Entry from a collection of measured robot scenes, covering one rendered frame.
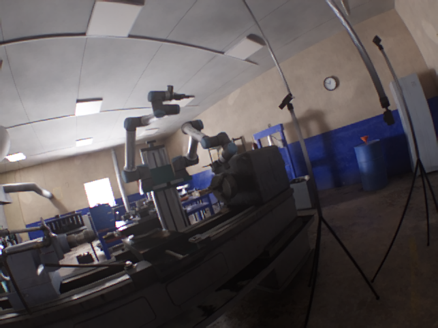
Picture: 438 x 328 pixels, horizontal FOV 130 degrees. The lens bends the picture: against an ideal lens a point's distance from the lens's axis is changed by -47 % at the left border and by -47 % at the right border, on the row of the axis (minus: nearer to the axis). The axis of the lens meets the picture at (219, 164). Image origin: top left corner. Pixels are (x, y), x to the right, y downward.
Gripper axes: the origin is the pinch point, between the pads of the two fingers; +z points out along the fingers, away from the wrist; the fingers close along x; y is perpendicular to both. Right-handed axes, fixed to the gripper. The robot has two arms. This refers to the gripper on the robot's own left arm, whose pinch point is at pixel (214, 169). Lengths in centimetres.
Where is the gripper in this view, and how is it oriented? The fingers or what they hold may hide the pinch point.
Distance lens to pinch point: 174.5
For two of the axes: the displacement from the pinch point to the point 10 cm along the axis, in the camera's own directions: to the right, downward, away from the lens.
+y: -5.1, -8.1, 3.0
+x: -7.2, 2.1, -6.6
